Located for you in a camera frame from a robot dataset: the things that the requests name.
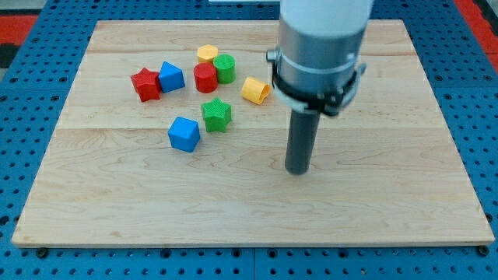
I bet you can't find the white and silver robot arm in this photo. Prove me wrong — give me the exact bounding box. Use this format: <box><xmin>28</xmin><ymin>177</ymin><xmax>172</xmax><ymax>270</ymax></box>
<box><xmin>266</xmin><ymin>0</ymin><xmax>374</xmax><ymax>117</ymax></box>

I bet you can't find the green star block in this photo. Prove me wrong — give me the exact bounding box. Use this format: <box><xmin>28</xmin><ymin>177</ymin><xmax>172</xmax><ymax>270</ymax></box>
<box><xmin>201</xmin><ymin>97</ymin><xmax>232</xmax><ymax>133</ymax></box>

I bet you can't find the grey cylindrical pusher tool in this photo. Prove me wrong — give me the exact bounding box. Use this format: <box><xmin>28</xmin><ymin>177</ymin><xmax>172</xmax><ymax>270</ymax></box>
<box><xmin>285</xmin><ymin>110</ymin><xmax>320</xmax><ymax>175</ymax></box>

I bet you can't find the blue cube block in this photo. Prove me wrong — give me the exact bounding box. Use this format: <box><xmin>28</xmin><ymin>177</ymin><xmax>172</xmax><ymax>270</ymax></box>
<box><xmin>167</xmin><ymin>117</ymin><xmax>201</xmax><ymax>152</ymax></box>

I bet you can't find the light wooden board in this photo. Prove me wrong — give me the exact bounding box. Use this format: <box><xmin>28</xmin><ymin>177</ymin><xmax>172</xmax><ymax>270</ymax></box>
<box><xmin>12</xmin><ymin>20</ymin><xmax>495</xmax><ymax>248</ymax></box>

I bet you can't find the green cylinder block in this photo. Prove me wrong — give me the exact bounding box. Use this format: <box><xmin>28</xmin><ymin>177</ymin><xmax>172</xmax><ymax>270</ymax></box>
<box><xmin>213</xmin><ymin>54</ymin><xmax>237</xmax><ymax>84</ymax></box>

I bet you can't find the red cylinder block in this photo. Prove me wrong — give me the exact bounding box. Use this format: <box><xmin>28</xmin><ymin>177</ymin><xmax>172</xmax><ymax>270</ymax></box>
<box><xmin>193</xmin><ymin>63</ymin><xmax>218</xmax><ymax>93</ymax></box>

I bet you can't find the yellow hexagon block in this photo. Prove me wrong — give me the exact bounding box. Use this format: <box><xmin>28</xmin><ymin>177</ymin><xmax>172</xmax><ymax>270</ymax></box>
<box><xmin>197</xmin><ymin>44</ymin><xmax>219</xmax><ymax>63</ymax></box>

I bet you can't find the blue triangle block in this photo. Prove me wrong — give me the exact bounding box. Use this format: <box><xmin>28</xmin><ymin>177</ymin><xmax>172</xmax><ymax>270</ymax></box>
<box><xmin>158</xmin><ymin>61</ymin><xmax>185</xmax><ymax>93</ymax></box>

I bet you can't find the red star block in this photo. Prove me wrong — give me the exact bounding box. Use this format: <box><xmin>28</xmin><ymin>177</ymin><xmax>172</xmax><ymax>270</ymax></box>
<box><xmin>131</xmin><ymin>68</ymin><xmax>162</xmax><ymax>103</ymax></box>

